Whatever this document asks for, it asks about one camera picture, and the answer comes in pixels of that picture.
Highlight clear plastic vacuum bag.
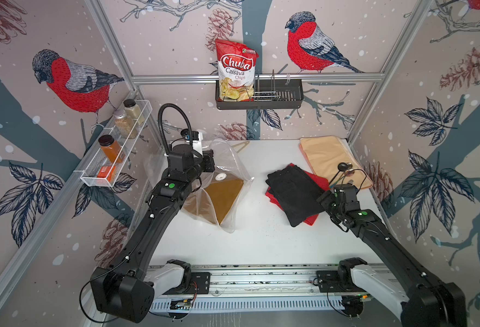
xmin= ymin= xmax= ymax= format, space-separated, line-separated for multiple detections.
xmin=182 ymin=139 xmax=253 ymax=233

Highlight black trousers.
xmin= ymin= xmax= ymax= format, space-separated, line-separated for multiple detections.
xmin=265 ymin=164 xmax=326 ymax=228

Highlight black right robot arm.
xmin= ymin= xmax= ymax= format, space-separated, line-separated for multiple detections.
xmin=317 ymin=184 xmax=467 ymax=326

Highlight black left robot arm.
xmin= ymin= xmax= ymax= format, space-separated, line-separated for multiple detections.
xmin=86 ymin=144 xmax=215 ymax=323

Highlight brown trousers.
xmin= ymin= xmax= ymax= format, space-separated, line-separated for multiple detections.
xmin=183 ymin=171 xmax=245 ymax=232

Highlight Chuba cassava chips bag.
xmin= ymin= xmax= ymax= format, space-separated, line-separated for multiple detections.
xmin=215 ymin=40 xmax=258 ymax=102

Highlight copper spoon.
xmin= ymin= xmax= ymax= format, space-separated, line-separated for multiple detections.
xmin=344 ymin=169 xmax=355 ymax=177

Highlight black spoon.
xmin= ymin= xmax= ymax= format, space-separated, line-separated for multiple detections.
xmin=329 ymin=162 xmax=352 ymax=186

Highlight beige spice jar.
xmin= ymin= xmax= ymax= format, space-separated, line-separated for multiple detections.
xmin=113 ymin=109 xmax=138 ymax=139

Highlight pale spice jar black lid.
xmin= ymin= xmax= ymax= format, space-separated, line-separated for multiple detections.
xmin=124 ymin=99 xmax=145 ymax=125

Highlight orange spice jar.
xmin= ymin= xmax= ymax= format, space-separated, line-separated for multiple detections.
xmin=98 ymin=134 xmax=125 ymax=164

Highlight small orange box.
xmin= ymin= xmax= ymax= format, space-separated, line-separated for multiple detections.
xmin=96 ymin=165 xmax=117 ymax=183

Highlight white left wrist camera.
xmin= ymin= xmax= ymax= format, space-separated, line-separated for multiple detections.
xmin=185 ymin=130 xmax=203 ymax=155

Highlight black flexible cable hose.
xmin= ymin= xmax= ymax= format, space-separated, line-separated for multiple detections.
xmin=157 ymin=103 xmax=194 ymax=156

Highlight black wire wall basket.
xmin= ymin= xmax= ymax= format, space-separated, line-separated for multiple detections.
xmin=215 ymin=76 xmax=304 ymax=110

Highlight clear acrylic wall shelf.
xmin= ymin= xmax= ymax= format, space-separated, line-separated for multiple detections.
xmin=81 ymin=99 xmax=152 ymax=189

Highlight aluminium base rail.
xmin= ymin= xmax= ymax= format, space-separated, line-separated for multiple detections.
xmin=149 ymin=264 xmax=409 ymax=319

